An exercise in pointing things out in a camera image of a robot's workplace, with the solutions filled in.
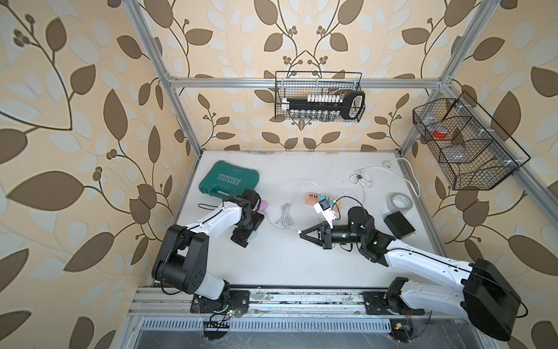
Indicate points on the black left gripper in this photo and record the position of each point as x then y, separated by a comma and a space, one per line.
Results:
240, 236

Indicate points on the pink power strip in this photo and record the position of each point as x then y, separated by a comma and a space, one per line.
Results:
312, 199

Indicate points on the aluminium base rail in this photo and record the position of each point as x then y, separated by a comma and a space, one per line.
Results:
278, 310

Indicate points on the black socket set rail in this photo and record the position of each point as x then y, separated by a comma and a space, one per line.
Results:
344, 107

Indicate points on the green plastic tool case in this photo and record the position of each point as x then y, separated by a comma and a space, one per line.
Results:
225, 180

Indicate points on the black box on table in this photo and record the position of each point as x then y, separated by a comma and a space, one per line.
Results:
399, 225

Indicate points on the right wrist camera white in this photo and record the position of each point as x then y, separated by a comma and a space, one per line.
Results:
329, 212

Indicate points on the black wire basket wall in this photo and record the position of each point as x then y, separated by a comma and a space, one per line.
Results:
300, 84
479, 153

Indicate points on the yellow charger plug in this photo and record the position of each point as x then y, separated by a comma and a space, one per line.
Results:
333, 203

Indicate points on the black wire basket right wall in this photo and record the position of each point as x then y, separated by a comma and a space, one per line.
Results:
479, 153

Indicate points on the pink earbud case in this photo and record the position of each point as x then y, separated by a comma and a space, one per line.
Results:
263, 206

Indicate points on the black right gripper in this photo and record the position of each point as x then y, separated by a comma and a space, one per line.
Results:
326, 241

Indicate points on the white tape roll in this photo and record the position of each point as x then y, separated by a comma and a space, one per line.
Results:
399, 202

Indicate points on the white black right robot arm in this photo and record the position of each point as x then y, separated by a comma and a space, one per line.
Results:
474, 291

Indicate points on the red object in basket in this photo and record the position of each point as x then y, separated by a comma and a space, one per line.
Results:
440, 133

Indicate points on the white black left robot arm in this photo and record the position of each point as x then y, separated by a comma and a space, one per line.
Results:
182, 259

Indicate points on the black wire basket back wall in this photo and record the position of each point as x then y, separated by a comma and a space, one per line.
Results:
300, 84

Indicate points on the teal charger plug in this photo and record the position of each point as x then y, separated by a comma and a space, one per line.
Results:
324, 200

